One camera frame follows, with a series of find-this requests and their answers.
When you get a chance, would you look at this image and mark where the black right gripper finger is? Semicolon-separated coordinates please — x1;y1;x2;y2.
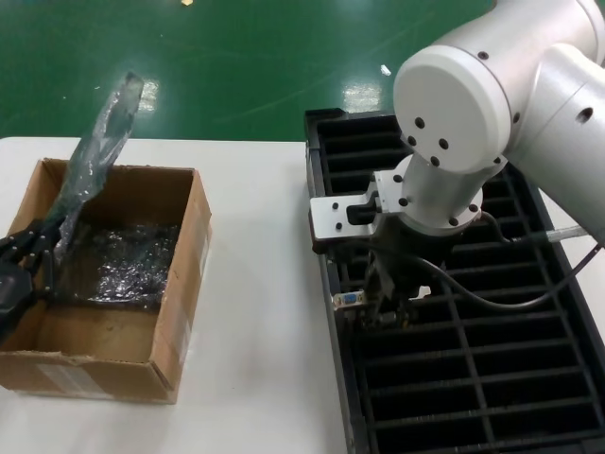
366;257;432;327

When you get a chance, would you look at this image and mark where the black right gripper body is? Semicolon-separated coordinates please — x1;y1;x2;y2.
368;221;455;289

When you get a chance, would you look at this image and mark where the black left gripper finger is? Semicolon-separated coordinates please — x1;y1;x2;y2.
23;226;65;303
0;215;62;259

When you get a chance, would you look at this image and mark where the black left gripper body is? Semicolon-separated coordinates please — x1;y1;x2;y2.
0;267;35;346

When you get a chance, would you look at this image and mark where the black graphics card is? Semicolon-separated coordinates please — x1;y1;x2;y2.
332;290;415;328

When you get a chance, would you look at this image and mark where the translucent grey antistatic bag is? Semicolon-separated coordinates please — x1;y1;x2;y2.
49;70;146;266

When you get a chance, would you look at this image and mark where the bagged graphics card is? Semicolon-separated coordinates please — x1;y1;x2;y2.
60;220;181;308

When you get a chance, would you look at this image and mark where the black slotted container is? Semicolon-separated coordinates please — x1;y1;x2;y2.
303;108;605;454

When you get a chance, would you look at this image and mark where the brown cardboard box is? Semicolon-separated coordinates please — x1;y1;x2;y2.
0;158;213;404

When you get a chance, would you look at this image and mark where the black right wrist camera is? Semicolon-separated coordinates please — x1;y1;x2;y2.
309;234;374;256

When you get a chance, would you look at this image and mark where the silver right camera bracket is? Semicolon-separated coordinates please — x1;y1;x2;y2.
309;182;385;243

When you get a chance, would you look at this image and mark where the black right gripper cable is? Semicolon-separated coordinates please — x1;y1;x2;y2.
479;211;587;245

